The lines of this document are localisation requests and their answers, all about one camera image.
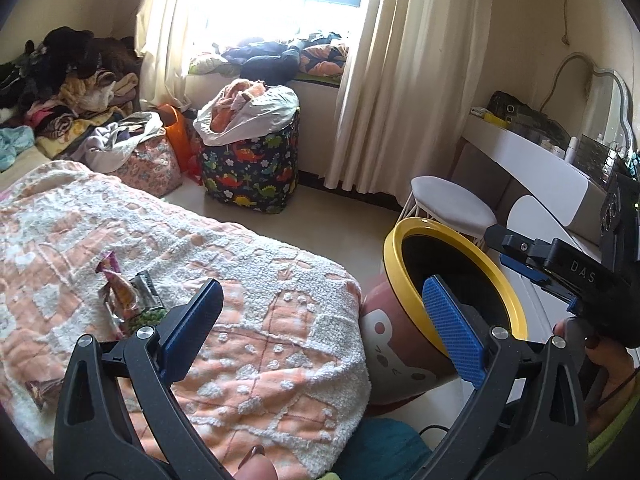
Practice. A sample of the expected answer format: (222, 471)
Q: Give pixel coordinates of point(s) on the white chair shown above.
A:
(535, 215)

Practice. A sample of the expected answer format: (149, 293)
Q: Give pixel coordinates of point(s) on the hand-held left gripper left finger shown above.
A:
(190, 330)

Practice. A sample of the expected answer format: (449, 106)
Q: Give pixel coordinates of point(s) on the dinosaur print storage bag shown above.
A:
(250, 170)

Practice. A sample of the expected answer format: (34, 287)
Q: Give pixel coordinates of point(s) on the brown candy wrapper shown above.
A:
(45, 392)

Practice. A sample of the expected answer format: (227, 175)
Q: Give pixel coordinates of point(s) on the person's left hand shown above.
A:
(260, 467)

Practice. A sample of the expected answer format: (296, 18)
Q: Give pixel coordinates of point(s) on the white vanity desk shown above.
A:
(525, 150)

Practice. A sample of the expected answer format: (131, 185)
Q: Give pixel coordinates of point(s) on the pink and white blanket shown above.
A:
(250, 270)

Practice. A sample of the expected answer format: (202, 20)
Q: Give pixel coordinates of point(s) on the white garment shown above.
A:
(115, 142)

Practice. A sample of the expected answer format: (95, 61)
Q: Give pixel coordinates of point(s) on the orange printed dark blanket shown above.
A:
(325, 57)

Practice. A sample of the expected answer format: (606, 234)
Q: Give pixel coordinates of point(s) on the black silver packet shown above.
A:
(149, 290)

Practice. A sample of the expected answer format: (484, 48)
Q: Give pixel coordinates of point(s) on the pink floral bag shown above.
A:
(150, 165)

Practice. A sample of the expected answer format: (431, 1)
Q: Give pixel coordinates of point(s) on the green snack packet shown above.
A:
(145, 321)

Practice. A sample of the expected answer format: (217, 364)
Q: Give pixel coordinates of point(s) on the floral pillow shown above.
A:
(210, 62)

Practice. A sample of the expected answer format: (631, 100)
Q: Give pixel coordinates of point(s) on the white plastic bag of clothes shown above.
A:
(260, 115)

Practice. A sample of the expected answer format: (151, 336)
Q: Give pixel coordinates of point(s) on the dark clothes heap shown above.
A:
(265, 60)

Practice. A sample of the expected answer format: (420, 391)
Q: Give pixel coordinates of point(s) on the white bottle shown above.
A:
(572, 150)

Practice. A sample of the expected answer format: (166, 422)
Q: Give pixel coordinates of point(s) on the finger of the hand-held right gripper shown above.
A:
(525, 267)
(515, 242)

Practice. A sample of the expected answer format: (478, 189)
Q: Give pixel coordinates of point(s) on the orange bag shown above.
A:
(177, 135)

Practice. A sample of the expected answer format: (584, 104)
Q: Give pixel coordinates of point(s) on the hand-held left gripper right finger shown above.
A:
(450, 325)

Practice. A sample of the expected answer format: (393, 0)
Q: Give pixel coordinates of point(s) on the person's teal pants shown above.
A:
(385, 450)

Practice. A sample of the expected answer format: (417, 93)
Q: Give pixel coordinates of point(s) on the sheer cream curtain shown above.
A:
(170, 25)

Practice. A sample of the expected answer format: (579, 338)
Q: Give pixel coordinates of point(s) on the yellow box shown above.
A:
(487, 117)

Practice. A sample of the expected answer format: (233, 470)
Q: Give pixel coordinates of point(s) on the white framed mirror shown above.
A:
(605, 110)

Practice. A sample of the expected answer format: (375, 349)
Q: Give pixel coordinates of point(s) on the pile of clothes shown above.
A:
(70, 90)

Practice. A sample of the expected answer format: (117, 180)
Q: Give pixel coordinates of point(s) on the pleated cream curtain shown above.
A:
(415, 70)

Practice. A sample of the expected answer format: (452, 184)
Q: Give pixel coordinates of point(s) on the person's right hand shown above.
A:
(612, 375)

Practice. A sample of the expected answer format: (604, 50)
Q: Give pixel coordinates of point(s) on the orange snack packet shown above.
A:
(122, 295)

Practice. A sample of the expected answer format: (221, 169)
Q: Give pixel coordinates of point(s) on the purple pink wrapper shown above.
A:
(110, 264)

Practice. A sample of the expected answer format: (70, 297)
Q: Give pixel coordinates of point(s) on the brown bear bin yellow rim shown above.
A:
(400, 340)

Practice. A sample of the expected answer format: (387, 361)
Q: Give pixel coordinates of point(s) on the white window bench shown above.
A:
(317, 130)

